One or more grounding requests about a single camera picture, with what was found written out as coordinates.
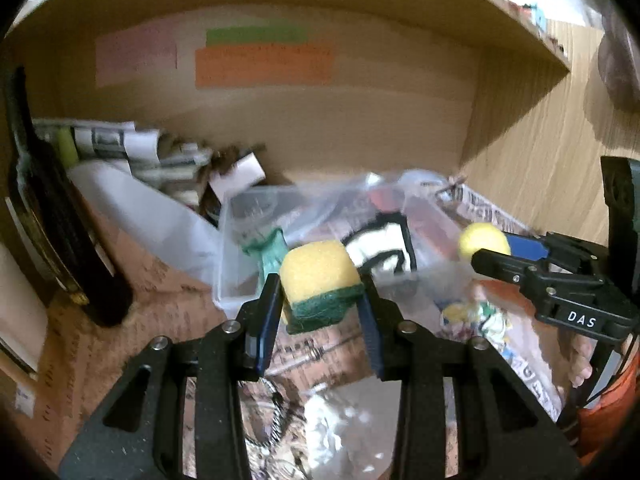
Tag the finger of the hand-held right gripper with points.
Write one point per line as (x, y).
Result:
(525, 247)
(505, 266)

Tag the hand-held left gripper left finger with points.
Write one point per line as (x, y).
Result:
(266, 321)

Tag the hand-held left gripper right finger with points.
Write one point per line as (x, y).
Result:
(371, 332)

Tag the yellow foam ball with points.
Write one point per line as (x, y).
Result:
(480, 240)

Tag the yellow and green sponge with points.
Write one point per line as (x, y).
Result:
(317, 280)

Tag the person's right forearm orange sleeve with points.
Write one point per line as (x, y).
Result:
(612, 410)

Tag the person's right hand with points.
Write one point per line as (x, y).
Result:
(583, 360)

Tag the newspaper sheet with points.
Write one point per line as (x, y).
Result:
(500, 217)

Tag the colourful printed cloth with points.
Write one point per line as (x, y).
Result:
(480, 316)

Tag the teal cloth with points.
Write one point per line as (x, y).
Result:
(267, 252)

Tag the black and white cloth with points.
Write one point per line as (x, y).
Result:
(382, 250)

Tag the clear plastic container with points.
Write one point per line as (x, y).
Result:
(240, 240)

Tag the clear plastic bag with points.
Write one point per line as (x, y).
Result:
(425, 220)

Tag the crumpled clear plastic wrap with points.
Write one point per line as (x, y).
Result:
(345, 425)

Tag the white paper card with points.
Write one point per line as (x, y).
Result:
(236, 175)

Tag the rolled newspaper bundle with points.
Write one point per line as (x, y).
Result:
(125, 145)

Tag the dark glass bottle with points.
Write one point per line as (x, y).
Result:
(50, 220)

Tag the row of small shelf items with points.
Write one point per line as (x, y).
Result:
(515, 0)

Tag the white box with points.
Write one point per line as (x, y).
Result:
(17, 305)

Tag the orange paper note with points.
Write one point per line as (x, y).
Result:
(262, 66)

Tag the green paper note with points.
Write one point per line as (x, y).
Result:
(255, 36)

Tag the pink paper note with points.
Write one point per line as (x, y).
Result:
(135, 55)

